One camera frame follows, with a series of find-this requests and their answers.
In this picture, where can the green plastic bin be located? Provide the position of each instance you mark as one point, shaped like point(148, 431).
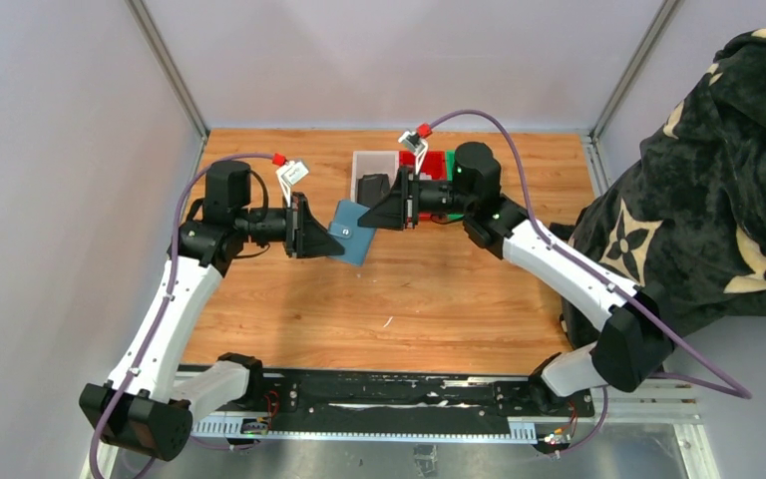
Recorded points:
point(449, 162)

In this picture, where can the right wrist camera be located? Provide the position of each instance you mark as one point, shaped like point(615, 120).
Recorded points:
point(417, 145)

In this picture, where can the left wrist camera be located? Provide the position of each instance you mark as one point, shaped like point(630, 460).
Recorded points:
point(289, 175)

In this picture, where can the black wallet in white bin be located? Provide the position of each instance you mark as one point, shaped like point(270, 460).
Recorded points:
point(371, 189)

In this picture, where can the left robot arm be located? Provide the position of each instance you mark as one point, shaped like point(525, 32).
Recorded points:
point(142, 406)

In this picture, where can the black floral blanket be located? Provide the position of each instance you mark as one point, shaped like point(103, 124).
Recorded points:
point(690, 214)

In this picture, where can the red plastic bin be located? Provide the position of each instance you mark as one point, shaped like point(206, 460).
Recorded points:
point(422, 172)

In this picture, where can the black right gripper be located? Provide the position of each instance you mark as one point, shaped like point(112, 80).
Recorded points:
point(408, 199)

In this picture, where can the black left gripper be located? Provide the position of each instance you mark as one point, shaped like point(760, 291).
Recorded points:
point(294, 228)

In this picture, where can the blue card holder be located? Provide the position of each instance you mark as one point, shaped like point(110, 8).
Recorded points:
point(346, 230)

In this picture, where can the white plastic bin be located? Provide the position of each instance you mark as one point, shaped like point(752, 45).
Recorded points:
point(373, 162)

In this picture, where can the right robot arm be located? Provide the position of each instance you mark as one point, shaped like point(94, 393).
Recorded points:
point(629, 346)

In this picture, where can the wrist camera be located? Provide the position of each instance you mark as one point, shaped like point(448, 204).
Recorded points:
point(417, 145)
point(289, 175)

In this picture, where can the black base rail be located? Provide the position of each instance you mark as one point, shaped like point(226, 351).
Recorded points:
point(391, 406)

